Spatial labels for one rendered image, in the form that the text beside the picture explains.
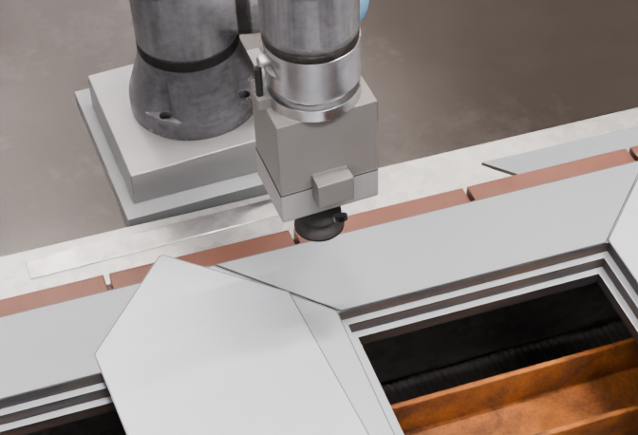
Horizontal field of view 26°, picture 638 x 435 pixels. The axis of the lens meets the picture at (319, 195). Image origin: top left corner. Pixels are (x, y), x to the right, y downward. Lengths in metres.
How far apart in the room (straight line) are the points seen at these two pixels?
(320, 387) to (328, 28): 0.32
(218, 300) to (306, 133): 0.22
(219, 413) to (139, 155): 0.49
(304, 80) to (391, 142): 1.63
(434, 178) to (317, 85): 0.57
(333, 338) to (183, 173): 0.42
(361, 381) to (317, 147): 0.21
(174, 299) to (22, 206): 1.37
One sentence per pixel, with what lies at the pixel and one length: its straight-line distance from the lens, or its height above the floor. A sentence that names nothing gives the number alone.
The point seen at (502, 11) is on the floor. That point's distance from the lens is 3.01.
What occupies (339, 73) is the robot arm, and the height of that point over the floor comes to 1.12.
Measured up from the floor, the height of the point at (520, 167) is 0.72.
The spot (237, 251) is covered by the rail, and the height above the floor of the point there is 0.83.
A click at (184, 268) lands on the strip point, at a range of 1.26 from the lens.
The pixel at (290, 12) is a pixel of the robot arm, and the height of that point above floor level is 1.18.
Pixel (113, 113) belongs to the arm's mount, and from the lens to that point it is 1.62.
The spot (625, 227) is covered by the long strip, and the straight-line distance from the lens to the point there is 1.32.
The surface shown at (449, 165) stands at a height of 0.68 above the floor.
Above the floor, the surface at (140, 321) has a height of 0.85.
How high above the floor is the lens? 1.76
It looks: 44 degrees down
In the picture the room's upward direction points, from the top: straight up
